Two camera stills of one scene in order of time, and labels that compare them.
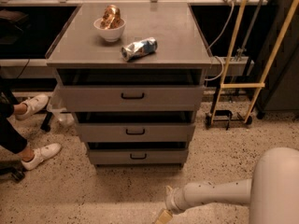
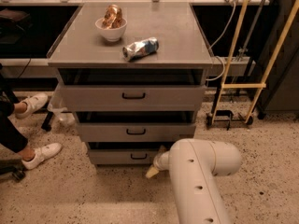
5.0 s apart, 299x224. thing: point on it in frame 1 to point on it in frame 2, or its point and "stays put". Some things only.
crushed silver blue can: [139, 49] stays put
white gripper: [173, 201] to [159, 162]
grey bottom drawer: [138, 157] stays put
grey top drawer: [133, 98] stays put
